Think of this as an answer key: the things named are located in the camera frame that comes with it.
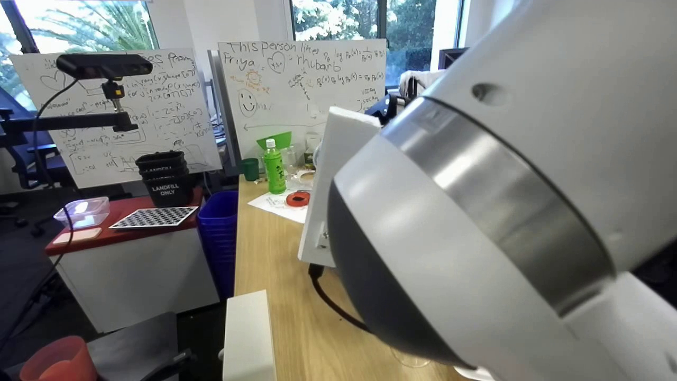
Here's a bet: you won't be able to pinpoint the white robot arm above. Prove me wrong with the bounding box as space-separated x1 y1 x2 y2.
328 0 677 381

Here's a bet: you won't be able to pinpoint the white paper sheet with drawing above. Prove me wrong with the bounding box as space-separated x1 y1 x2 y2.
252 191 307 225

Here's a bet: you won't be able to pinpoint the green plastic bottle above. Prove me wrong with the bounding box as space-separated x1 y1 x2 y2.
264 138 286 196

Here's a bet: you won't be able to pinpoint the blue bin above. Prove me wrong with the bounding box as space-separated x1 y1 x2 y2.
196 191 239 298

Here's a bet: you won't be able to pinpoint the whiteboard with writing right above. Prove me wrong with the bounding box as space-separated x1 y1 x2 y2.
219 40 388 157

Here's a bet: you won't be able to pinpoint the whiteboard with writing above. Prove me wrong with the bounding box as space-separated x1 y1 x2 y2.
219 40 388 157
11 50 223 189

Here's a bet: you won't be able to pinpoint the black stacked containers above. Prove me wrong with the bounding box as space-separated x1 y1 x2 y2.
135 151 191 207

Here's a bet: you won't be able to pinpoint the checkerboard calibration board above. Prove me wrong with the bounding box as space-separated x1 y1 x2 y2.
111 206 196 230

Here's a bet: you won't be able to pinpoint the white rectangular box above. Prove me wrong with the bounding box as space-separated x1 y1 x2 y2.
223 291 278 381

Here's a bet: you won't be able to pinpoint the whiteboard with writing left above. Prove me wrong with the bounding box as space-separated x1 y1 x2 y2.
11 50 223 189

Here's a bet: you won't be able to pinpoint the clear plastic container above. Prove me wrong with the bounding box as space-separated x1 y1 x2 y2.
54 197 111 229

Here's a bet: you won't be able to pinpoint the red round stool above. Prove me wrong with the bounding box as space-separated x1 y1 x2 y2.
19 337 99 381

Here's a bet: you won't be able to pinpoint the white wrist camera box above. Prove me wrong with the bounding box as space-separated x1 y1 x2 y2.
299 106 381 268

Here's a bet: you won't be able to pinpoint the black stereo camera on mount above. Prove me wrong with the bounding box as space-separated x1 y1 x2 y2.
56 54 152 78

